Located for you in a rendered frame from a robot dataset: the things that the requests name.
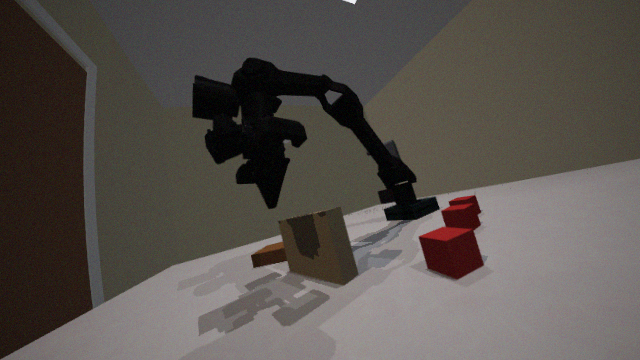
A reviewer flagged red block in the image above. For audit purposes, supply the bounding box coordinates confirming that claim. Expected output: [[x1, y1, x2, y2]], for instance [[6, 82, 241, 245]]
[[418, 227, 484, 280], [449, 195, 481, 214], [441, 203, 481, 230]]

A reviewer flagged brown square block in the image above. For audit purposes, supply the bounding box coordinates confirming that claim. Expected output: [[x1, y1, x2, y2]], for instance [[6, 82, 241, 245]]
[[251, 242, 288, 268]]

